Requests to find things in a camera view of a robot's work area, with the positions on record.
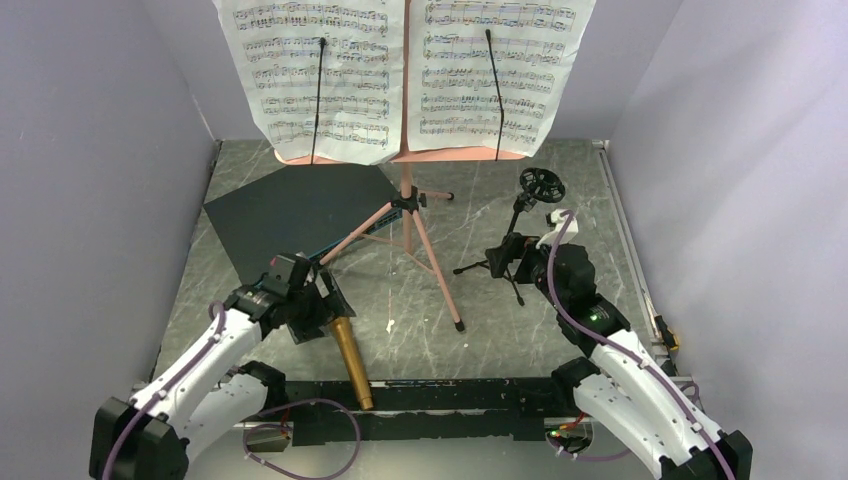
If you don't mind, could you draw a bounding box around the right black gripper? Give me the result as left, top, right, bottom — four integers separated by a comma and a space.
485, 232, 567, 312

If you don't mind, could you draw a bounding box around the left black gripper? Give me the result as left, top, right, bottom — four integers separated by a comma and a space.
287, 269, 355, 343

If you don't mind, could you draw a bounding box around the gold microphone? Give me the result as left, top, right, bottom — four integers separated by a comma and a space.
330, 317, 374, 411

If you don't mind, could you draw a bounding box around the black microphone stand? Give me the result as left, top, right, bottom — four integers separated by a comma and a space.
453, 167, 567, 307

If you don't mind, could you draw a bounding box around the pink music stand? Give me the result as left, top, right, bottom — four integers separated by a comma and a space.
274, 0, 531, 333

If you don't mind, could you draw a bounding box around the sheet music page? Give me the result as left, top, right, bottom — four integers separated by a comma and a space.
406, 1, 596, 156
214, 0, 406, 165

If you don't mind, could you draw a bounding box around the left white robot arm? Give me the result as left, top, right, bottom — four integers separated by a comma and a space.
89, 253, 374, 479

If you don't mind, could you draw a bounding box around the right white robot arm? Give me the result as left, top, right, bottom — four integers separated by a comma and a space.
485, 233, 753, 479

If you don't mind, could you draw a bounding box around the black blue flat box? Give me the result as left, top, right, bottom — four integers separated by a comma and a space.
204, 164, 396, 283

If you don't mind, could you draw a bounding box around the yellow black screwdriver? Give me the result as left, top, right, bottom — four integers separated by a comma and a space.
654, 315, 680, 351

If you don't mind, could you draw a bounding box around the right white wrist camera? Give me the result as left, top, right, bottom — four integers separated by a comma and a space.
535, 209, 579, 249

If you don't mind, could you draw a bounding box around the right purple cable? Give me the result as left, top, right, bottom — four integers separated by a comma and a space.
543, 210, 740, 480

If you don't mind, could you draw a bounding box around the purple cable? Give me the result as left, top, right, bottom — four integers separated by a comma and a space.
99, 301, 362, 480
543, 210, 740, 480

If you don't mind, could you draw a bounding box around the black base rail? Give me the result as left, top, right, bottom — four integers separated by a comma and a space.
238, 377, 578, 446

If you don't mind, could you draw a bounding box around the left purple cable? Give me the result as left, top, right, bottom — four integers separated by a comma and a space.
99, 301, 362, 480

